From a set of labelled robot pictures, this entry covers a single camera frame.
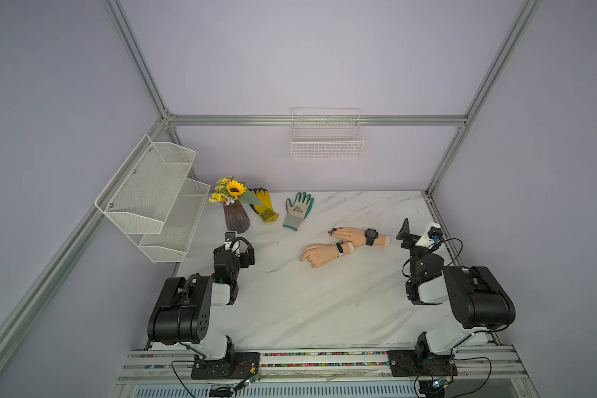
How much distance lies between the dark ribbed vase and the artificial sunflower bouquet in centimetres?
6

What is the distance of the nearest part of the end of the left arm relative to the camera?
28.4 inches

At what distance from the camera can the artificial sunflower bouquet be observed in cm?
88

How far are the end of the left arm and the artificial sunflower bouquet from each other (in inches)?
6.9

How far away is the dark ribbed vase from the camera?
978 millimetres

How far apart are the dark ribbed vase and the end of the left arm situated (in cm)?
16
